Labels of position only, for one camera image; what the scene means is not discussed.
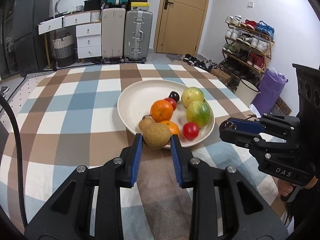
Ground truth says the large green yellow fruit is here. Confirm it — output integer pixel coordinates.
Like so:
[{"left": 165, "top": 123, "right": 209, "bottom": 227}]
[{"left": 186, "top": 101, "right": 211, "bottom": 128}]

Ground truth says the red cherry tomato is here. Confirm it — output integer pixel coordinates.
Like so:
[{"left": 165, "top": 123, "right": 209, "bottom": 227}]
[
  {"left": 165, "top": 98, "right": 177, "bottom": 110},
  {"left": 182, "top": 122, "right": 200, "bottom": 140}
]

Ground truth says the small yellow green fruit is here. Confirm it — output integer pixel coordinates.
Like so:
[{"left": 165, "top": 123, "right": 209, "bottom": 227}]
[{"left": 181, "top": 87, "right": 204, "bottom": 108}]

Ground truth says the orange mandarin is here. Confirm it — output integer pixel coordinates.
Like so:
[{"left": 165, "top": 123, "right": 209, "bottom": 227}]
[
  {"left": 161, "top": 120, "right": 180, "bottom": 136},
  {"left": 150, "top": 100, "right": 174, "bottom": 122}
]

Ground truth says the brown longan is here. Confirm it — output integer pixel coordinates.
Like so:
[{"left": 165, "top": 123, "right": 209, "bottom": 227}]
[
  {"left": 143, "top": 123, "right": 171, "bottom": 150},
  {"left": 138, "top": 115, "right": 155, "bottom": 134}
]

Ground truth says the orange mandarin front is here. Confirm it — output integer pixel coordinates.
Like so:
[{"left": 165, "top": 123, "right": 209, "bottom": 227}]
[{"left": 150, "top": 100, "right": 174, "bottom": 122}]

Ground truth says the person's right hand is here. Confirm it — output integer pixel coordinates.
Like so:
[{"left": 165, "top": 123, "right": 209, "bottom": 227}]
[{"left": 277, "top": 175, "right": 320, "bottom": 197}]

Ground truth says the white bucket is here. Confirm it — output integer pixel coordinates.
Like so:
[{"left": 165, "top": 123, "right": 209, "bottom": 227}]
[{"left": 235, "top": 79, "right": 260, "bottom": 107}]

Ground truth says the purple bag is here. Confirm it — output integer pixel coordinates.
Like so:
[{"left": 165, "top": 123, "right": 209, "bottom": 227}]
[{"left": 252, "top": 67, "right": 289, "bottom": 115}]

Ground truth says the wooden shoe rack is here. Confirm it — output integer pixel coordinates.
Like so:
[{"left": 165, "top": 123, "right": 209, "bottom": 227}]
[{"left": 220, "top": 15, "right": 275, "bottom": 85}]

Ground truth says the checkered tablecloth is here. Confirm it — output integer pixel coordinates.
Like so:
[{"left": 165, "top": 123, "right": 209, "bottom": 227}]
[{"left": 0, "top": 63, "right": 288, "bottom": 240}]

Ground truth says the cream round plate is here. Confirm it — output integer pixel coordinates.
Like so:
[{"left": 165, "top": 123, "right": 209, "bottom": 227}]
[{"left": 117, "top": 80, "right": 215, "bottom": 147}]

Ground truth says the wooden door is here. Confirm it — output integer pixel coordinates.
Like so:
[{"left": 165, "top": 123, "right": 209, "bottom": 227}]
[{"left": 154, "top": 0, "right": 209, "bottom": 56}]

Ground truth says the silver suitcase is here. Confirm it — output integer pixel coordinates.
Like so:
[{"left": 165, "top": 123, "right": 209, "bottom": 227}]
[{"left": 123, "top": 10, "right": 153, "bottom": 62}]

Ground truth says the woven laundry basket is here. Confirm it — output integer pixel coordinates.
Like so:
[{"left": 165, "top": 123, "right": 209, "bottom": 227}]
[{"left": 53, "top": 33, "right": 76, "bottom": 68}]

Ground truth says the beige suitcase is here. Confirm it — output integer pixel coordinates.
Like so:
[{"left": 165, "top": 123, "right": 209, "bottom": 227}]
[{"left": 101, "top": 8, "right": 126, "bottom": 59}]

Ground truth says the white drawer desk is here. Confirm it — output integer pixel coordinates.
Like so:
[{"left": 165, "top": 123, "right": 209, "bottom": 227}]
[{"left": 38, "top": 10, "right": 102, "bottom": 59}]

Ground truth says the oval mirror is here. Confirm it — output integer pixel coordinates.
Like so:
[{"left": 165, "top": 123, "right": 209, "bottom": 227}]
[{"left": 53, "top": 0, "right": 87, "bottom": 14}]

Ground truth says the black refrigerator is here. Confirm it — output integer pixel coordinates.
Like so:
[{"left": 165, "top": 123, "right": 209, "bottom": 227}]
[{"left": 13, "top": 0, "right": 50, "bottom": 77}]

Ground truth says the black cable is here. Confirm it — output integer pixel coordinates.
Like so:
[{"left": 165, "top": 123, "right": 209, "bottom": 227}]
[{"left": 0, "top": 92, "right": 28, "bottom": 228}]

